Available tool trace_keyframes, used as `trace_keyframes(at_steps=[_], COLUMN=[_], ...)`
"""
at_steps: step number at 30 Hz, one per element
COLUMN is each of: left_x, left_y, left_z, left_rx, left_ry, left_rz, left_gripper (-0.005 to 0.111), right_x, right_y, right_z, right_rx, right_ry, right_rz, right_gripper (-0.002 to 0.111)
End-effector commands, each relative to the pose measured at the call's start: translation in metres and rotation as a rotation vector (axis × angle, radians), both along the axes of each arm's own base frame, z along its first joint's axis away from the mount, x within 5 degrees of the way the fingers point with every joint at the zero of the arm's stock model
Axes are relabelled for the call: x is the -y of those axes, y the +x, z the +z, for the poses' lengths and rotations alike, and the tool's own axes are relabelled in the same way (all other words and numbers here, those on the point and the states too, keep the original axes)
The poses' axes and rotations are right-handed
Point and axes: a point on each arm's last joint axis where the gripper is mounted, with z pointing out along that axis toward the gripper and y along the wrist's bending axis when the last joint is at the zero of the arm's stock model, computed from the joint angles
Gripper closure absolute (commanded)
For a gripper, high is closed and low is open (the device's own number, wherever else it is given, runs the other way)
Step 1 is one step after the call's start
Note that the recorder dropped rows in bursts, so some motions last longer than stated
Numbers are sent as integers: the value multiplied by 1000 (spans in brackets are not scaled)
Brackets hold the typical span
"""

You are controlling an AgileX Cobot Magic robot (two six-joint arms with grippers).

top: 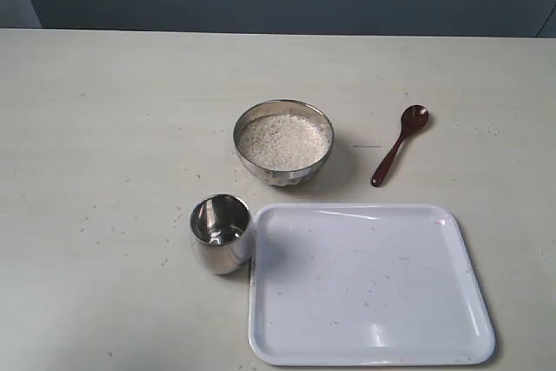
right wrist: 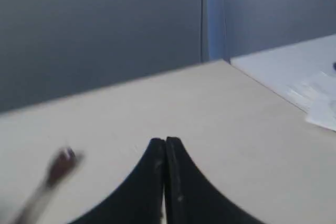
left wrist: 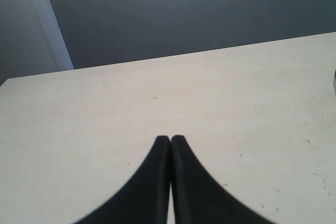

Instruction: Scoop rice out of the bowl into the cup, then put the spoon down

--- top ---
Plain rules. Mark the dark red wooden spoon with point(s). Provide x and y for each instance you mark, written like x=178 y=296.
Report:
x=412 y=121

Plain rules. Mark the steel bowl of rice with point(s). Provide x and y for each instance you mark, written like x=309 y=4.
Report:
x=283 y=142

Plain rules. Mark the steel cup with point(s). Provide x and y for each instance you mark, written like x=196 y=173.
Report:
x=223 y=233

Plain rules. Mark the white plastic tray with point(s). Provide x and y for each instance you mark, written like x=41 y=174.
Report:
x=359 y=284

